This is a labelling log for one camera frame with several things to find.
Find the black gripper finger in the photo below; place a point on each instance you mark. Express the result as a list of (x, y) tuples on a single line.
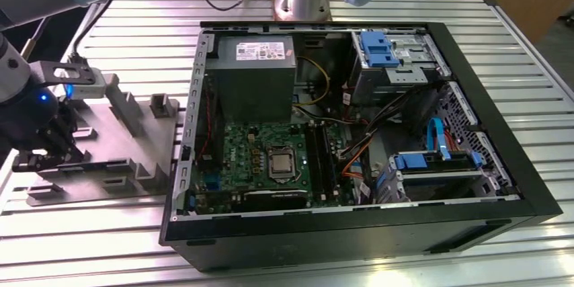
[(31, 162), (63, 139)]

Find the black RAM slot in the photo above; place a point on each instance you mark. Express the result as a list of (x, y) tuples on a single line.
[(318, 166)]

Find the grey parts rack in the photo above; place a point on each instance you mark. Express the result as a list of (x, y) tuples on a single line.
[(116, 139)]

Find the green motherboard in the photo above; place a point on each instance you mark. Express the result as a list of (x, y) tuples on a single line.
[(242, 139)]

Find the grey power supply unit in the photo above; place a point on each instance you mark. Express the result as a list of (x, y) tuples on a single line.
[(251, 85)]

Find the silver CPU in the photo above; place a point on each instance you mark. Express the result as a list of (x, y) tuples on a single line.
[(280, 162)]

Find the CPU socket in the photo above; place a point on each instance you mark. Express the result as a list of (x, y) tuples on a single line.
[(282, 176)]

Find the black graphics card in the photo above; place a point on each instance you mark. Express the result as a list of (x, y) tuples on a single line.
[(274, 199)]

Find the black PC case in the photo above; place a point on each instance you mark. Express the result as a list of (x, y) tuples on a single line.
[(314, 243)]

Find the blue drive carrier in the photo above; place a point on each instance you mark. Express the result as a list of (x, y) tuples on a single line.
[(379, 55)]

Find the hard disk in blue carrier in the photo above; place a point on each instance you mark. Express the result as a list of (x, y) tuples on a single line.
[(410, 161)]

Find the silver drive cage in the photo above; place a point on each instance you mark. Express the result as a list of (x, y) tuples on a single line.
[(403, 75)]

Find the silver disk bay cage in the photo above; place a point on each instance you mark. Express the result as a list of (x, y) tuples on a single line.
[(449, 174)]

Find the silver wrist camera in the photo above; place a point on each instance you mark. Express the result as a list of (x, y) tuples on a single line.
[(96, 80)]

